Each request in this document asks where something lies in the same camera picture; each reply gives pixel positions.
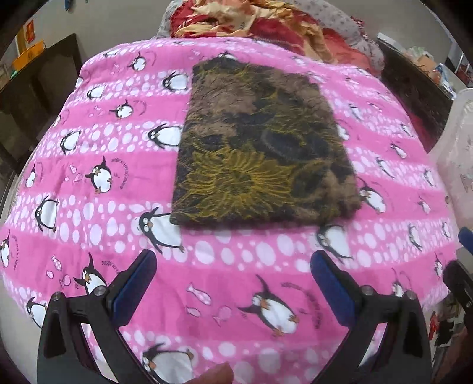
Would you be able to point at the red paper wall sign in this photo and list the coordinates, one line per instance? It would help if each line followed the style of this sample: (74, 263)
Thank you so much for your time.
(30, 30)

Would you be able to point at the person's floral clothing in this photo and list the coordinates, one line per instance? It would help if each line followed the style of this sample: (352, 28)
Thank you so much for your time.
(447, 325)

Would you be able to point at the brown floral shirt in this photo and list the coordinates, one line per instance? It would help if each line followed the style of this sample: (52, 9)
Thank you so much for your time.
(258, 147)

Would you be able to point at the white plastic chair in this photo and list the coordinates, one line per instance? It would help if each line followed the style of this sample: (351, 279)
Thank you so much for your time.
(456, 147)

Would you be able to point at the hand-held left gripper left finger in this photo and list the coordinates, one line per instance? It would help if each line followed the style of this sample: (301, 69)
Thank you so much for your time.
(135, 284)

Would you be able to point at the red and yellow floral blanket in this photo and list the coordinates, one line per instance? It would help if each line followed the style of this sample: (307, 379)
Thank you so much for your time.
(273, 26)

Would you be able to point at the pink penguin print blanket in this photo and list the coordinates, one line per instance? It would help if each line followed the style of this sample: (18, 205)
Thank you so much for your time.
(92, 206)

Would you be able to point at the dark wooden side table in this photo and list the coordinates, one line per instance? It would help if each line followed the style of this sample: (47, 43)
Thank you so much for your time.
(414, 85)

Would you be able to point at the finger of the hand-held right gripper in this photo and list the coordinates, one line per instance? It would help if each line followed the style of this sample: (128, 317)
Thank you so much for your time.
(467, 240)
(460, 284)

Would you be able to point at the person's left hand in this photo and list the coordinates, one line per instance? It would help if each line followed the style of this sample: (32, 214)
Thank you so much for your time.
(218, 374)

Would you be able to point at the orange box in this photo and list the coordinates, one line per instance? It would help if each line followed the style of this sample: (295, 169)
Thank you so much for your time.
(29, 55)

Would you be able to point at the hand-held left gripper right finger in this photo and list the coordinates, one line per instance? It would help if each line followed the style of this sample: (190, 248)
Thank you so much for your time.
(332, 288)

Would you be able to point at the grey floral pillow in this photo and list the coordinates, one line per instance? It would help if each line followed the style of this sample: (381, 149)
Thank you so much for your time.
(332, 18)

